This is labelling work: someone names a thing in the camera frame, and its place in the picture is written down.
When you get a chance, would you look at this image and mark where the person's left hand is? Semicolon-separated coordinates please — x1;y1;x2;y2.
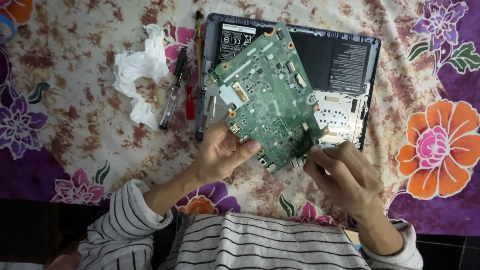
192;113;262;185

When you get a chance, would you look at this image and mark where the person's right hand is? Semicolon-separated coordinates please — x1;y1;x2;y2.
303;141;385;221

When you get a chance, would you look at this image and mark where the small black brush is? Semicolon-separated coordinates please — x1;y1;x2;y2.
295;132;320;159

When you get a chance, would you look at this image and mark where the green laptop circuit board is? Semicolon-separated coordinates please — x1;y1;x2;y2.
208;22;331;175

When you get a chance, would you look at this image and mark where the open grey laptop base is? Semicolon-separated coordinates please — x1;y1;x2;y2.
195;13;382;151

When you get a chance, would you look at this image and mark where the black laptop battery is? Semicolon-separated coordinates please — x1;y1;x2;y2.
215;23;372;96

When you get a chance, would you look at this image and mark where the white black striped shirt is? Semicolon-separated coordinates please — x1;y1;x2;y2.
77;179;424;270

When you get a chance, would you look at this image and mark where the small red screwdriver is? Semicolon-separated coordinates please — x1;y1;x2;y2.
185;85;196;121

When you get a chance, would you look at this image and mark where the crumpled white tissue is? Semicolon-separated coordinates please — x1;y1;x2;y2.
112;24;170;131

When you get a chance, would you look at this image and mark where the floral batik cloth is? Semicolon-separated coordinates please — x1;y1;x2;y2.
0;0;480;238

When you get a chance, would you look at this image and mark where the blue tape roll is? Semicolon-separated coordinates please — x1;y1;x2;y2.
0;14;16;44

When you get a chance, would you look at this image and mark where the clear handled black screwdriver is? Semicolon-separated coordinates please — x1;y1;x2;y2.
158;47;188;131

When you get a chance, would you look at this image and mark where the yellow handled brush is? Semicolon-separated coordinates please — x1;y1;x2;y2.
194;10;205;76

